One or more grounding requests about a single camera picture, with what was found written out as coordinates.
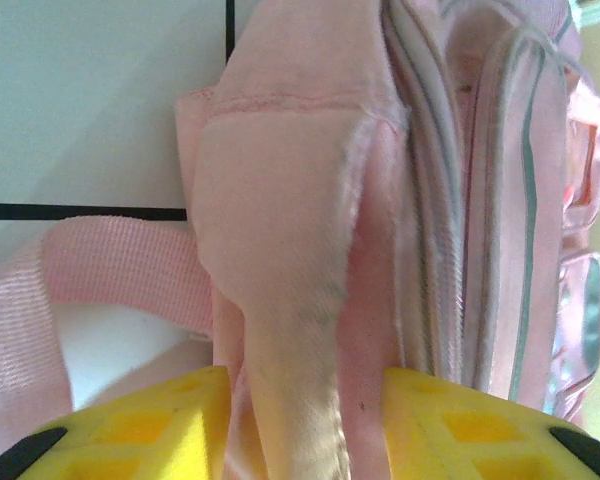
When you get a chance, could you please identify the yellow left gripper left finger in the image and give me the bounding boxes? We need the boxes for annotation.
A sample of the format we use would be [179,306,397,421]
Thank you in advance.
[0,365,230,480]

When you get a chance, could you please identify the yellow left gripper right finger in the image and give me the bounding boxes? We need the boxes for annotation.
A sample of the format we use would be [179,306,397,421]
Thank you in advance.
[382,367,600,480]

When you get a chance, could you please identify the pink backpack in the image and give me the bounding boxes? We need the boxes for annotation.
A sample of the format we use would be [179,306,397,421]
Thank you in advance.
[0,0,600,480]

